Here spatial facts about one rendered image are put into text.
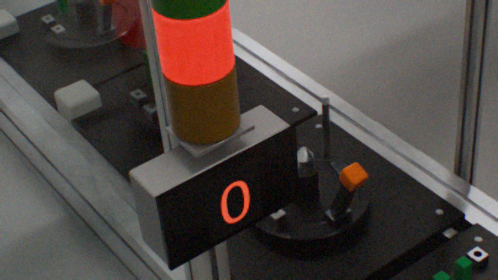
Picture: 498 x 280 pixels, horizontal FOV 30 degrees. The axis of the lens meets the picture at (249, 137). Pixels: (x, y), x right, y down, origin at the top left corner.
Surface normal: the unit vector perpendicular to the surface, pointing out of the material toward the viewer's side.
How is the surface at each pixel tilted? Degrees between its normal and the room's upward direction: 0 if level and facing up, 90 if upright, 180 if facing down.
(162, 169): 0
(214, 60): 90
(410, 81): 0
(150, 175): 0
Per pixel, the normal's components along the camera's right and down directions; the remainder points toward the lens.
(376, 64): -0.07, -0.78
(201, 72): 0.15, 0.60
